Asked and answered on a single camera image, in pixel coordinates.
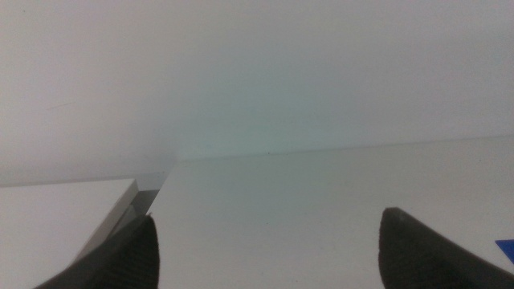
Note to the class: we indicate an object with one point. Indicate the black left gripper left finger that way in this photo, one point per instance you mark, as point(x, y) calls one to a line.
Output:
point(124, 261)

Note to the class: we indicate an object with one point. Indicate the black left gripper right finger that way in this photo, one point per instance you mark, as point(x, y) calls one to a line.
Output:
point(417, 257)

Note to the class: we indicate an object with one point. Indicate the blue rectangular mat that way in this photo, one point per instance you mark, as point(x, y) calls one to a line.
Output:
point(507, 249)

